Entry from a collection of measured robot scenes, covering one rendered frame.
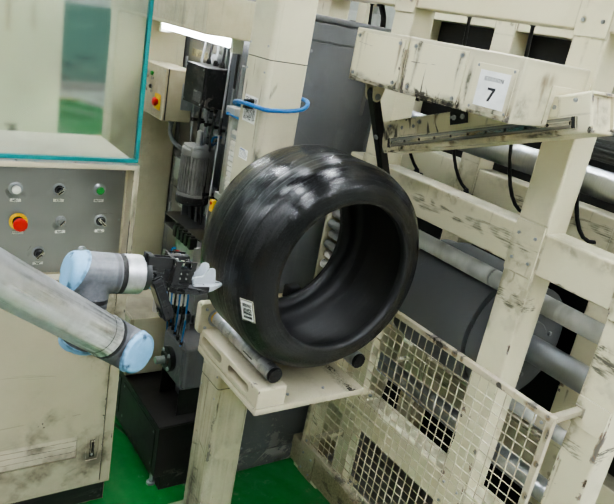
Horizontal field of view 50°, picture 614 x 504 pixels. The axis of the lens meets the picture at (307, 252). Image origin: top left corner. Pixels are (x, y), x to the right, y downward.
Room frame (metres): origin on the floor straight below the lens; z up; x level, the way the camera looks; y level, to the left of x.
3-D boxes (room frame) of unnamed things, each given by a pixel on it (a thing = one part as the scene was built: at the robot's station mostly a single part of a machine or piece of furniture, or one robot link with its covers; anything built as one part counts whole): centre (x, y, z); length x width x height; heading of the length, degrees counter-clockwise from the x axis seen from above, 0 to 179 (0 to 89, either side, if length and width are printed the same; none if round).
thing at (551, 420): (1.75, -0.39, 0.65); 0.90 x 0.02 x 0.70; 37
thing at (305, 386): (1.73, 0.01, 0.80); 0.37 x 0.36 x 0.02; 127
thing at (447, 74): (1.81, -0.30, 1.71); 0.61 x 0.25 x 0.15; 37
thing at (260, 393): (1.65, 0.13, 0.84); 0.36 x 0.09 x 0.06; 37
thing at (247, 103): (1.93, 0.18, 1.53); 0.19 x 0.19 x 0.06; 37
